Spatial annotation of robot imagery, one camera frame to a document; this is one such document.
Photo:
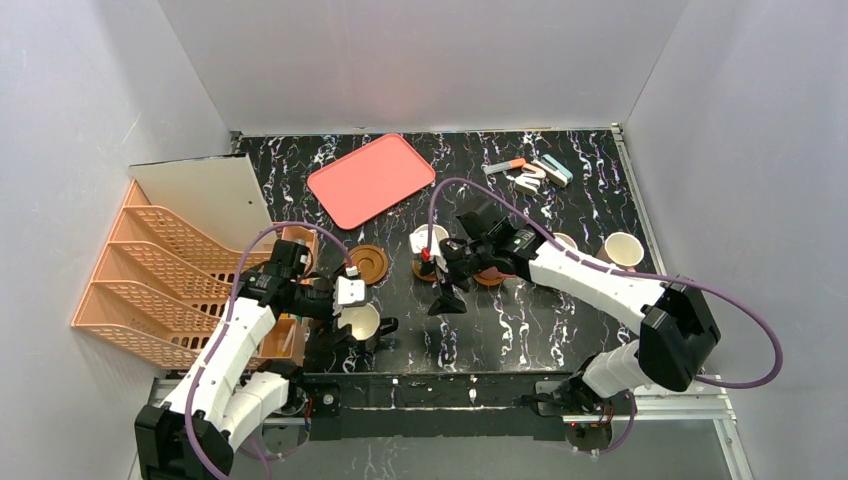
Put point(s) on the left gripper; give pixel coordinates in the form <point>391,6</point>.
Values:
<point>334,324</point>

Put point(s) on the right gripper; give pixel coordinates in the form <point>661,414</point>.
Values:
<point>452,263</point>

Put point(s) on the light wooden coaster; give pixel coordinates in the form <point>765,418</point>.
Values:
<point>488,283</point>

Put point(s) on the plain brown coaster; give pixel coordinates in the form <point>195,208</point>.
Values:
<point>420,272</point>

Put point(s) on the black mug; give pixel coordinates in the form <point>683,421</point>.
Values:
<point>366,325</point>

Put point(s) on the brown grooved wooden coaster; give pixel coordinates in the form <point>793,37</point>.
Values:
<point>371,261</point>

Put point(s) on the yellow-green mug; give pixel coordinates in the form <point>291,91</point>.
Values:
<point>441,234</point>

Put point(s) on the pink serving tray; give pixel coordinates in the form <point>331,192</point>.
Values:
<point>370,180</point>

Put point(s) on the green mug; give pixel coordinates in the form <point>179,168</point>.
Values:
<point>566,240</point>

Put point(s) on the pink mug large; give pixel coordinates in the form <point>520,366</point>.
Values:
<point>621,249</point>

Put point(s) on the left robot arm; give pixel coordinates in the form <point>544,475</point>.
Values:
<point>196,430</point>

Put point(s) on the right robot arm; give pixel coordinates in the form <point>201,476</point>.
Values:
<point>675,329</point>

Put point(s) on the orange desk organiser box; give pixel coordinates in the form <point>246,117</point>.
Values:
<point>283,339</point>

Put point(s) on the orange white marker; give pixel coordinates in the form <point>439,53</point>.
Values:
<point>503,166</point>

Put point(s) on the white board sheet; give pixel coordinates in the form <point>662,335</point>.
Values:
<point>219,195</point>

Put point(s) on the orange file rack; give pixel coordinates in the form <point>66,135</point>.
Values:
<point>159,286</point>

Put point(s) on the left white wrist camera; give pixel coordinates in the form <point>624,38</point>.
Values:
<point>349,293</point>

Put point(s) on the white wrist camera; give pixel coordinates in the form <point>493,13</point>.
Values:
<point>349,293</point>
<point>424,243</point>

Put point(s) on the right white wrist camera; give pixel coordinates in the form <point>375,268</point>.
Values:
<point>424,243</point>

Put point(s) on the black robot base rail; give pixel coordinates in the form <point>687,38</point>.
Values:
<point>335,406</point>

